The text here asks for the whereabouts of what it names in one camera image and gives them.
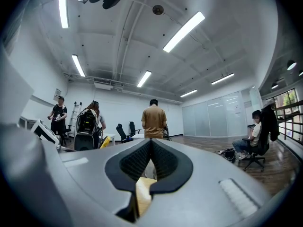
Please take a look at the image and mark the white air conditioner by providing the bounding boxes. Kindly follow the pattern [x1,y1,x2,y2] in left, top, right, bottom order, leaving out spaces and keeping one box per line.
[93,77,113,91]

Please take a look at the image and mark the round ceiling fixture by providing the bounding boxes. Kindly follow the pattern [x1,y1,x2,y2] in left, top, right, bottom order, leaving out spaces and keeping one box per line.
[152,4,165,16]

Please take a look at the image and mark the long ceiling light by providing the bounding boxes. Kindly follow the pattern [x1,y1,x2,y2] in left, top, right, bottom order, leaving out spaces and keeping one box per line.
[211,72,235,86]
[162,11,206,53]
[179,89,198,98]
[136,70,152,88]
[58,0,70,29]
[71,54,86,78]

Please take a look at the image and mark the frosted glass partition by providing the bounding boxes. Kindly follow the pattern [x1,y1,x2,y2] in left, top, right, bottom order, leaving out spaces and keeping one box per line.
[181,90,249,138]

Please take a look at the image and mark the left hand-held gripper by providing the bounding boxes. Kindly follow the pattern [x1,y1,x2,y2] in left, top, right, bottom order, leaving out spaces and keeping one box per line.
[30,119,60,148]

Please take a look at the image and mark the black bag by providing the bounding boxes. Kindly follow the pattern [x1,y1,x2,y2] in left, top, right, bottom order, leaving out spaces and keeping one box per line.
[215,148,238,163]

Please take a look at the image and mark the wooden table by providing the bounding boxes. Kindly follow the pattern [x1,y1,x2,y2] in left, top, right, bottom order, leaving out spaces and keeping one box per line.
[135,177,158,218]

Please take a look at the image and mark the black equipment backpack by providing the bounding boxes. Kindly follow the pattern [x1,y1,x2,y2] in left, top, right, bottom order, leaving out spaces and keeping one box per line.
[75,108,98,135]

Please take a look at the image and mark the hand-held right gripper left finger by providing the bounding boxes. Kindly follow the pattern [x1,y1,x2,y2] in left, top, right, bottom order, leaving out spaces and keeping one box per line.
[59,138,152,223]

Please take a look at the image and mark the yellow object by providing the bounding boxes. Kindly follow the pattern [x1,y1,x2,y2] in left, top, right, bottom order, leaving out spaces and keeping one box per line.
[99,136,111,149]

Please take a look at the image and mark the black office chair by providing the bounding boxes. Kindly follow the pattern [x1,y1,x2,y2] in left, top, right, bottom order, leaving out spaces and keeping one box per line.
[241,126,271,173]
[128,121,142,137]
[116,123,134,144]

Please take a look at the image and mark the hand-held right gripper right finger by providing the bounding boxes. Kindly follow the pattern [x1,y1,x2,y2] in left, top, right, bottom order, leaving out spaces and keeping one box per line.
[142,138,272,220]

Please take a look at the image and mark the black jacket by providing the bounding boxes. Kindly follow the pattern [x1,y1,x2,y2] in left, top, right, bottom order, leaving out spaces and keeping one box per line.
[258,104,281,156]

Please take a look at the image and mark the aluminium ladder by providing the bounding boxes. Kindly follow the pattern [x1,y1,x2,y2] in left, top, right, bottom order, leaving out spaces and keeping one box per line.
[67,101,83,137]

